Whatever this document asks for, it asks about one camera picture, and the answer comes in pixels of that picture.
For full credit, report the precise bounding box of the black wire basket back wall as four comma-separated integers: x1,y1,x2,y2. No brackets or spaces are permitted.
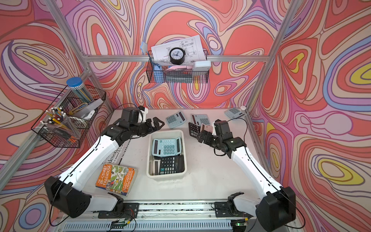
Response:
146,50,209,84

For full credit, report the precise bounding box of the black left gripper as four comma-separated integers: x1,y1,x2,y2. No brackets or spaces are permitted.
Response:
128,116,164,137

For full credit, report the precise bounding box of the black wire basket left wall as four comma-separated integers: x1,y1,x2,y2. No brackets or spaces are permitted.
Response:
31,89,101,148

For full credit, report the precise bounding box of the blue lid pencil jar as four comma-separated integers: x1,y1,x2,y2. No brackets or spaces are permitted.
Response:
66,77,94,104

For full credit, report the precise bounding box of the black calculator face down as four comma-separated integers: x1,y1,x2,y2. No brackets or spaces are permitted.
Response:
159,155,185,175

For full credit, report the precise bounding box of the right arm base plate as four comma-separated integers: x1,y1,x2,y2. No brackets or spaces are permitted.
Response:
212,201,253,219

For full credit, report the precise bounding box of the pink calculator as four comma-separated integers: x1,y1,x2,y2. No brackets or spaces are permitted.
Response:
152,159,161,176
201,124,213,133

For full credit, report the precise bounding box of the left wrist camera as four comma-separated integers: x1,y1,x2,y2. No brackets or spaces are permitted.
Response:
119,106,148,127

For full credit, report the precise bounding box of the black round clock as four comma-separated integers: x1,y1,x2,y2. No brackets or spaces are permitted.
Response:
169,47,186,65

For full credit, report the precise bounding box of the black calculator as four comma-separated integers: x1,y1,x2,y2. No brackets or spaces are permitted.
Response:
188,122,201,138

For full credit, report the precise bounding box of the clear cup of pencils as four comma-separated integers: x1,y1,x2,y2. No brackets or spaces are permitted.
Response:
40,107,81,140

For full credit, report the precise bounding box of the white box in basket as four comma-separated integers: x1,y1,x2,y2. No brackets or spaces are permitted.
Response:
192,61,212,72

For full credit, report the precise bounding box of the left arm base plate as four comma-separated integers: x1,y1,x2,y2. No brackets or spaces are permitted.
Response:
98,203,140,219

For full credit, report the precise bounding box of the blue calculator far corner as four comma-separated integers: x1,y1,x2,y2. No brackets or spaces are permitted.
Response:
224,107,245,119

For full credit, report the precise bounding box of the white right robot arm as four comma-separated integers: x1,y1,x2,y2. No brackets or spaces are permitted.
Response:
197,130,296,232

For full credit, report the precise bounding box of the grey stapler in basket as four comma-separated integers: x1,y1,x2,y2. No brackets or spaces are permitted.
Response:
72,99,103,120

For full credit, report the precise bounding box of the white paper drawing sheet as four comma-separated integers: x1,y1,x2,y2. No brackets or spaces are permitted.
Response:
151,35,206,66

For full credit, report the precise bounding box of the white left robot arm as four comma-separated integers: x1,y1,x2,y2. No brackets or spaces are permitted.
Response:
44,117,165,218

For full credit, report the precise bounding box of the black wire basket wall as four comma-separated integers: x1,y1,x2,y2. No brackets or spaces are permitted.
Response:
146,50,209,84
31,89,101,148

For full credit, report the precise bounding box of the newspaper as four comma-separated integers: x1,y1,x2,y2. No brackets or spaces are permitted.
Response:
104,140,130,165

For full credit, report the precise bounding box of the cream plastic storage box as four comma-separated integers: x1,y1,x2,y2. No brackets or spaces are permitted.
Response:
146,130,187,181

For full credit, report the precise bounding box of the small blue calculator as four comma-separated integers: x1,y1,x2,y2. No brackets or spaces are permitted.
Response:
152,137,182,158

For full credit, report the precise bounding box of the colourful children's book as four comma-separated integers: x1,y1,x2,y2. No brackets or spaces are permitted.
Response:
95,163,137,196

